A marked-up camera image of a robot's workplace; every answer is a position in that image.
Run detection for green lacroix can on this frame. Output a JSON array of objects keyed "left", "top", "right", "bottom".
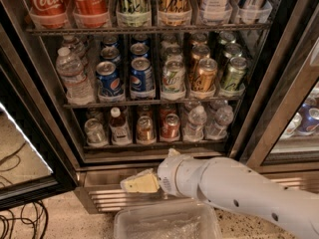
[
  {"left": 119, "top": 0, "right": 151, "bottom": 27},
  {"left": 219, "top": 43, "right": 243, "bottom": 67},
  {"left": 220, "top": 57, "right": 247, "bottom": 96}
]

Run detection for red coke can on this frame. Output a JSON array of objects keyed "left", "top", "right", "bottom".
[
  {"left": 160, "top": 114, "right": 180, "bottom": 139},
  {"left": 159, "top": 104, "right": 176, "bottom": 120}
]

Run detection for red coca-cola can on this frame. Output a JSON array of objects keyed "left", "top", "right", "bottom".
[
  {"left": 30, "top": 0, "right": 66, "bottom": 29},
  {"left": 73, "top": 0, "right": 110, "bottom": 28}
]

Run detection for orange soda can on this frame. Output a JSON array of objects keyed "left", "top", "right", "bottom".
[
  {"left": 137, "top": 105, "right": 154, "bottom": 118},
  {"left": 137, "top": 116, "right": 155, "bottom": 141}
]

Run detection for middle wire shelf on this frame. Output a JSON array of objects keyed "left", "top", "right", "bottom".
[{"left": 63, "top": 97, "right": 242, "bottom": 109}]

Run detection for clear plastic bin on floor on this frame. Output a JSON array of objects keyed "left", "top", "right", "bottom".
[{"left": 114, "top": 199, "right": 222, "bottom": 239}]

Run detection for white can top shelf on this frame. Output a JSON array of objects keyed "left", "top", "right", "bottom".
[{"left": 199, "top": 0, "right": 232, "bottom": 25}]

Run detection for brown drink bottle white cap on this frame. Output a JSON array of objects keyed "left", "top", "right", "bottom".
[{"left": 109, "top": 107, "right": 132, "bottom": 145}]

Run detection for green lacroix can top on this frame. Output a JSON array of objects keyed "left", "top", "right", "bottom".
[{"left": 119, "top": 0, "right": 151, "bottom": 27}]

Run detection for gold lacroix can front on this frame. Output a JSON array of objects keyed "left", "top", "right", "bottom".
[{"left": 191, "top": 58, "right": 217, "bottom": 93}]

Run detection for gold lacroix can top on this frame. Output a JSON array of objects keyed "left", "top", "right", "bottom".
[{"left": 159, "top": 0, "right": 190, "bottom": 26}]

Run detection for black cables on floor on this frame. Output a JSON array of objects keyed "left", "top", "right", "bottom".
[{"left": 0, "top": 141, "right": 50, "bottom": 239}]

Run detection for pepsi can behind right door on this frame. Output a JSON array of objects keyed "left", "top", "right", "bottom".
[{"left": 297, "top": 107, "right": 319, "bottom": 135}]

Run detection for black fridge door left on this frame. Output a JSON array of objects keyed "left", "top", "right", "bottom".
[{"left": 0, "top": 5, "right": 76, "bottom": 211}]

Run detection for silver can bottom left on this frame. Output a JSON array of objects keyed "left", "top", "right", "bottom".
[{"left": 85, "top": 119, "right": 108, "bottom": 147}]

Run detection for green lacroix can front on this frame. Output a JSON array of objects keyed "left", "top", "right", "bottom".
[{"left": 220, "top": 57, "right": 247, "bottom": 96}]

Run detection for orange soda can front bottom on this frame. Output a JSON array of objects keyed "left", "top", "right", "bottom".
[{"left": 137, "top": 116, "right": 155, "bottom": 141}]

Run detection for blue pepsi can front left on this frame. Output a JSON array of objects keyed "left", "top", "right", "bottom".
[{"left": 96, "top": 61, "right": 124, "bottom": 102}]

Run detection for steel fridge base grille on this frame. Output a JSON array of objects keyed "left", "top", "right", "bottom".
[{"left": 76, "top": 162, "right": 319, "bottom": 213}]

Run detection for red coke can behind bottom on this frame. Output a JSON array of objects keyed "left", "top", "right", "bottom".
[{"left": 159, "top": 104, "right": 176, "bottom": 120}]

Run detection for orange soda can behind bottom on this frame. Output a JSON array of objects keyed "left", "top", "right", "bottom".
[{"left": 137, "top": 105, "right": 154, "bottom": 118}]

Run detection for red coca-cola can top left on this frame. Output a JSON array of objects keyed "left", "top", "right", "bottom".
[{"left": 30, "top": 0, "right": 66, "bottom": 29}]

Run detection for water bottle bottom middle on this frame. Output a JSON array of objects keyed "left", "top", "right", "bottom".
[{"left": 183, "top": 106, "right": 207, "bottom": 142}]

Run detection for gold lacroix can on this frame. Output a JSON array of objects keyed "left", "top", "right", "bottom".
[
  {"left": 189, "top": 45, "right": 210, "bottom": 75},
  {"left": 159, "top": 0, "right": 190, "bottom": 26},
  {"left": 191, "top": 58, "right": 217, "bottom": 93}
]

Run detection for water bottle bottom right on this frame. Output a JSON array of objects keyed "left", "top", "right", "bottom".
[{"left": 205, "top": 106, "right": 234, "bottom": 140}]

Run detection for wire shelf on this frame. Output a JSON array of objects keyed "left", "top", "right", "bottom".
[
  {"left": 63, "top": 97, "right": 242, "bottom": 109},
  {"left": 26, "top": 22, "right": 271, "bottom": 36}
]

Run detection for red coke can front bottom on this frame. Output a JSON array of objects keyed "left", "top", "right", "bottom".
[{"left": 160, "top": 114, "right": 180, "bottom": 139}]

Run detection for top wire shelf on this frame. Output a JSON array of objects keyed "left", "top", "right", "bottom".
[{"left": 26, "top": 22, "right": 271, "bottom": 36}]

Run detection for steel fridge door right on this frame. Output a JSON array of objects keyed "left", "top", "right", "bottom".
[{"left": 230, "top": 0, "right": 319, "bottom": 173}]

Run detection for blue pepsi can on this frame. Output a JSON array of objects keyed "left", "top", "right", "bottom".
[
  {"left": 130, "top": 43, "right": 150, "bottom": 60},
  {"left": 100, "top": 47, "right": 122, "bottom": 65},
  {"left": 96, "top": 61, "right": 124, "bottom": 102},
  {"left": 130, "top": 57, "right": 156, "bottom": 99}
]

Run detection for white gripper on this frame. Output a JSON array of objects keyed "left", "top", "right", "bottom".
[{"left": 120, "top": 148, "right": 210, "bottom": 198}]

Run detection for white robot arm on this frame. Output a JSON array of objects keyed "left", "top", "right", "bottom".
[{"left": 121, "top": 148, "right": 319, "bottom": 239}]

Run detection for white green soda can front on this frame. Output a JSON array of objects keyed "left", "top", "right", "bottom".
[{"left": 161, "top": 60, "right": 185, "bottom": 101}]

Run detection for blue pepsi can front right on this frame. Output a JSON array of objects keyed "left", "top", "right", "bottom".
[{"left": 130, "top": 57, "right": 156, "bottom": 99}]

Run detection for large water bottle middle shelf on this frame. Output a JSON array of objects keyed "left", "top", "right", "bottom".
[{"left": 56, "top": 47, "right": 96, "bottom": 106}]

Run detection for water bottle behind middle shelf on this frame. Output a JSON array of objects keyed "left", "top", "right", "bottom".
[{"left": 62, "top": 35, "right": 89, "bottom": 66}]

